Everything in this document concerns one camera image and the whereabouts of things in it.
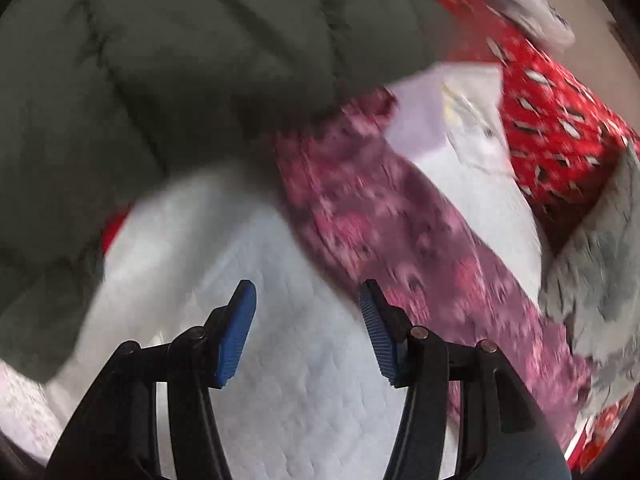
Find purple floral shirt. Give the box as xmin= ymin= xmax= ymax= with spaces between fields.
xmin=272 ymin=89 xmax=591 ymax=444

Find grey flower pillow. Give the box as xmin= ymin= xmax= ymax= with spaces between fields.
xmin=539 ymin=146 xmax=639 ymax=415

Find white quilted mattress cover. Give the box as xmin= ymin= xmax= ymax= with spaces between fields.
xmin=0 ymin=123 xmax=549 ymax=480

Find red patterned quilt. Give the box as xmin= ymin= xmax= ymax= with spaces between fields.
xmin=437 ymin=0 xmax=639 ymax=252

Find white paper sheets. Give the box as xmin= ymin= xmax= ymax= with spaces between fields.
xmin=385 ymin=63 xmax=514 ymax=177

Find dark green jacket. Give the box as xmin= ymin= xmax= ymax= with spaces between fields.
xmin=1 ymin=0 xmax=454 ymax=382

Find white plastic bag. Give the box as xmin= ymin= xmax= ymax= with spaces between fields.
xmin=485 ymin=0 xmax=575 ymax=53

